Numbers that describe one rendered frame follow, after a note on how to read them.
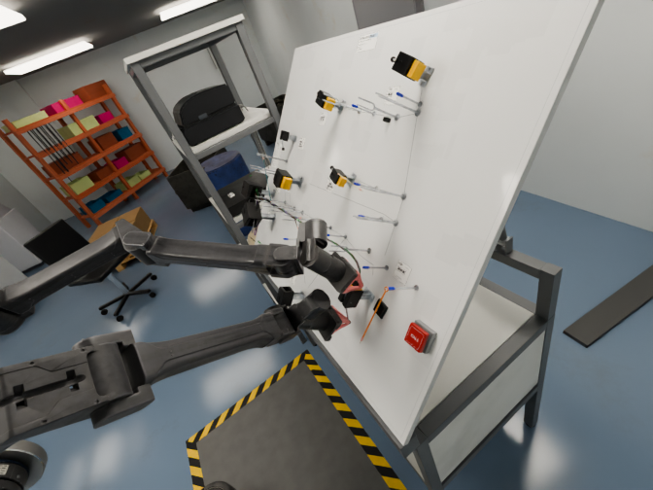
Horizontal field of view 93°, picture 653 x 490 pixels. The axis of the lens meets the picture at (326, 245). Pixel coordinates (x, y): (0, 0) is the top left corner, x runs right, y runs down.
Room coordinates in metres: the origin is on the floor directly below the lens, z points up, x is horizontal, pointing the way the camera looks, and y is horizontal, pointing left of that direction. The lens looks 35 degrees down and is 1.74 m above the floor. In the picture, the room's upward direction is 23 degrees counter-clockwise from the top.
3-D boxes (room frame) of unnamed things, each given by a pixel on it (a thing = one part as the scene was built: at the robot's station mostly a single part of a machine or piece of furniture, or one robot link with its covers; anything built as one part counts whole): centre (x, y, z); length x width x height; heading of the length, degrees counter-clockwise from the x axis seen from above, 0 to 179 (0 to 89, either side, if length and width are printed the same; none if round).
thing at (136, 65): (1.84, 0.29, 0.92); 0.61 x 0.51 x 1.85; 19
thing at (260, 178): (1.76, 0.33, 1.09); 0.35 x 0.33 x 0.07; 19
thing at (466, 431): (0.99, -0.12, 0.60); 1.17 x 0.58 x 0.40; 19
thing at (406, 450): (0.89, 0.19, 0.83); 1.18 x 0.06 x 0.06; 19
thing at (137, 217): (4.32, 2.70, 0.19); 1.12 x 0.80 x 0.39; 12
